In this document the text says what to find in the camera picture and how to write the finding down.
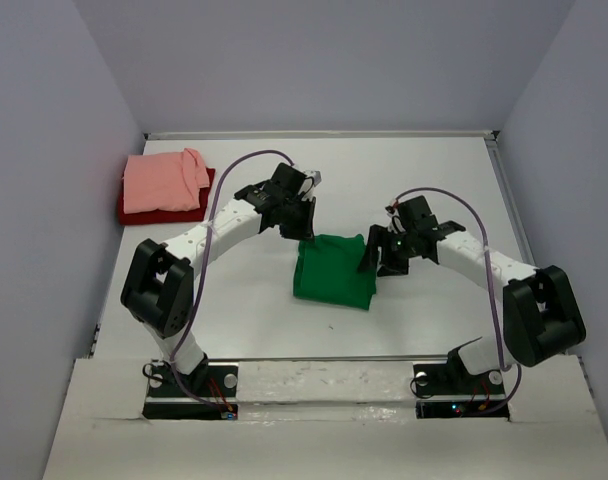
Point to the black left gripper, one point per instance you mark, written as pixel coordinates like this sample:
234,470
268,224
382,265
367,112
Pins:
306,230

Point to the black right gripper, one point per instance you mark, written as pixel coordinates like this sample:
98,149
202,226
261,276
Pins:
380,236

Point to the green t shirt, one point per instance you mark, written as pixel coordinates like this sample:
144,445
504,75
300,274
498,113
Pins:
326,271

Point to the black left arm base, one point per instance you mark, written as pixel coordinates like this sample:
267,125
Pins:
214,400

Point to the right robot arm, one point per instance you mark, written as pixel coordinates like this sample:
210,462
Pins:
534,311

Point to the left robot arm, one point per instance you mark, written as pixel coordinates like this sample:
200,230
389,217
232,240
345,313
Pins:
165,281

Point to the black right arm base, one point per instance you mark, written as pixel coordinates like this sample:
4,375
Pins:
437,397

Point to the dark red t shirt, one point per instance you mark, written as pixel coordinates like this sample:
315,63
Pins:
166,217

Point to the pink t shirt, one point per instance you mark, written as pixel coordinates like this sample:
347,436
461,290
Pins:
169,181

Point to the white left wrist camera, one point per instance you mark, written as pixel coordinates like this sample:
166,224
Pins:
312,179

